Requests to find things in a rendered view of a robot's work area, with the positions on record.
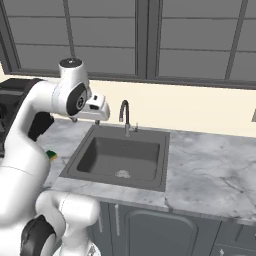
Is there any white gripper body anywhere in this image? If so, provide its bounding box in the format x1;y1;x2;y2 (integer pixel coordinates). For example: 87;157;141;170
70;100;111;122

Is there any dark grey sink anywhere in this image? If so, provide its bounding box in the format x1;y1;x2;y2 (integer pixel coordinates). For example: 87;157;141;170
58;124;171;193

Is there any green and yellow sponge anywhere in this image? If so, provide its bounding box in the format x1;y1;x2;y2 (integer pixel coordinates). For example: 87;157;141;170
45;149;58;162

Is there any dark metal tap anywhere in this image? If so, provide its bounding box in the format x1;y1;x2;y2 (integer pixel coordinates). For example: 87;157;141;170
118;99;140;138

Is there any grey framed window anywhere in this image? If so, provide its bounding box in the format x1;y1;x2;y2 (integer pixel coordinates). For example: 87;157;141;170
0;0;256;90

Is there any narrow dark grey cupboard door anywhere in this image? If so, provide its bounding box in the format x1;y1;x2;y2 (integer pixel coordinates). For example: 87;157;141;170
87;200;115;256

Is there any wide dark grey cupboard door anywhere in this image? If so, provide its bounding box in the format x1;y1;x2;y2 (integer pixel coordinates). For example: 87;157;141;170
117;203;222;256

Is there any dark grey drawer front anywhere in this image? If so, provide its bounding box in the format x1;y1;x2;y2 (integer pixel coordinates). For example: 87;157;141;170
210;219;256;256

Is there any long silver cupboard handle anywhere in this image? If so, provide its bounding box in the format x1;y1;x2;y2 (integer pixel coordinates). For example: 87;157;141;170
114;204;121;237

